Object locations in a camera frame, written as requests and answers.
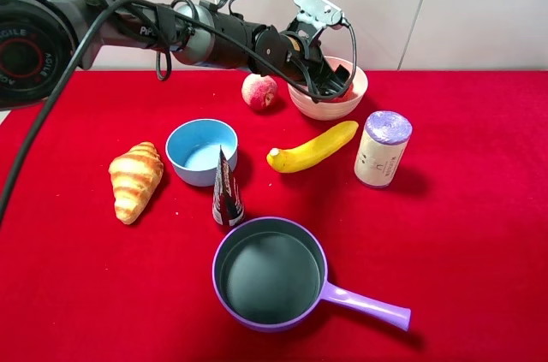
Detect light blue bowl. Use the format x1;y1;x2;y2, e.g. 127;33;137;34
165;118;239;187

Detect purple toy saucepan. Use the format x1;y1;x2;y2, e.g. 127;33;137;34
212;217;411;332

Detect fuzzy pink peach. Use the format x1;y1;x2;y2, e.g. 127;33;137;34
241;74;277;111

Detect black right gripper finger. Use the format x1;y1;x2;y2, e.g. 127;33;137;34
333;59;355;91

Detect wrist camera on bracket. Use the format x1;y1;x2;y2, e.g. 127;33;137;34
293;0;349;30

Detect red apple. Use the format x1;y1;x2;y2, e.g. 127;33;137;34
329;84;354;103

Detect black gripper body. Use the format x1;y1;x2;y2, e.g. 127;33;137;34
252;18;332;86

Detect purple garbage bag roll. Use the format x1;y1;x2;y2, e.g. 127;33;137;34
354;110;413;188

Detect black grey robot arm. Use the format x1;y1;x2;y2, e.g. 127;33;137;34
1;0;355;109

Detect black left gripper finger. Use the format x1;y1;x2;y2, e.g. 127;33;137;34
314;73;338;98

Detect pink ribbed bowl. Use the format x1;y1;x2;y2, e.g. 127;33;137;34
288;67;368;121

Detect yellow banana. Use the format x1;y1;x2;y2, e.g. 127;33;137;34
266;121;359;174

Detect black cone snack packet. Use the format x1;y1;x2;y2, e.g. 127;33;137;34
212;147;245;227

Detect golden brown croissant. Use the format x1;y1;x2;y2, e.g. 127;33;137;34
108;141;164;225

